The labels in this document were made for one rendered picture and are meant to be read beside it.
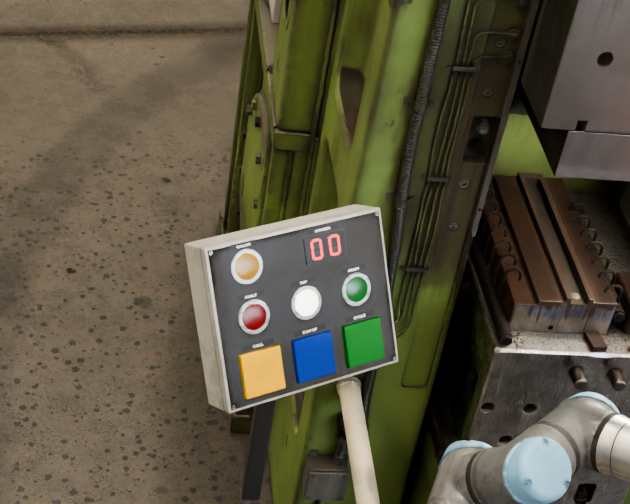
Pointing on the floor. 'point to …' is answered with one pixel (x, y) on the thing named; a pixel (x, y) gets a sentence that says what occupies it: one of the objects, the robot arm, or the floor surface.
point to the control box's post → (257, 450)
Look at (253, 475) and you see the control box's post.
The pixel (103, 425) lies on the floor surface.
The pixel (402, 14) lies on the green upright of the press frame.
